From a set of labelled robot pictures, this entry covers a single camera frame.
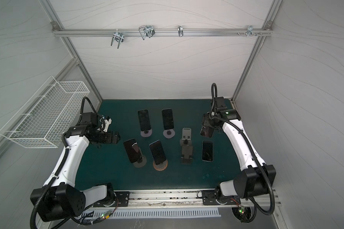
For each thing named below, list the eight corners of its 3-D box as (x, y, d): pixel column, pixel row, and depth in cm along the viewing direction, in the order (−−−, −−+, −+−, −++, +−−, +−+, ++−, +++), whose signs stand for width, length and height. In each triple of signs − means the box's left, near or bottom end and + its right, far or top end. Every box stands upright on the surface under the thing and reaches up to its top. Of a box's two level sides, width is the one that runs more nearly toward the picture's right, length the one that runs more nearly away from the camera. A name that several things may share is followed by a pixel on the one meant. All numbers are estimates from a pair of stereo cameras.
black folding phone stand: (180, 164, 87) (181, 157, 78) (180, 153, 91) (181, 145, 82) (191, 164, 87) (193, 157, 78) (190, 153, 91) (192, 145, 82)
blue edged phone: (157, 168, 86) (154, 156, 72) (153, 157, 90) (149, 144, 76) (167, 164, 88) (165, 151, 73) (162, 153, 92) (160, 139, 78)
